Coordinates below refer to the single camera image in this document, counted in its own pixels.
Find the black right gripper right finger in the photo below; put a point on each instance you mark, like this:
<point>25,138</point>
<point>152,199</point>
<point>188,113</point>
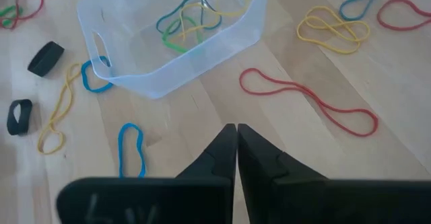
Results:
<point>303,200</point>

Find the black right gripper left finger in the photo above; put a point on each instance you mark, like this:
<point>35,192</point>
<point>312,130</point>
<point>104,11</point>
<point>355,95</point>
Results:
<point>202,200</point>

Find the blue rubber band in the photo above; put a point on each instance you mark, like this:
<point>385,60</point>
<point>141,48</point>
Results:
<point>96,91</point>
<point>120,156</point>

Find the green rubber band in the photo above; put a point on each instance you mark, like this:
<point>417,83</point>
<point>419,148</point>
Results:
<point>173,47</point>
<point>6,11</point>

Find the clear plastic bin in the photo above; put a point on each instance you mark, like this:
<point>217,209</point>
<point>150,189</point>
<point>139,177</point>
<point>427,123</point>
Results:
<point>141,72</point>

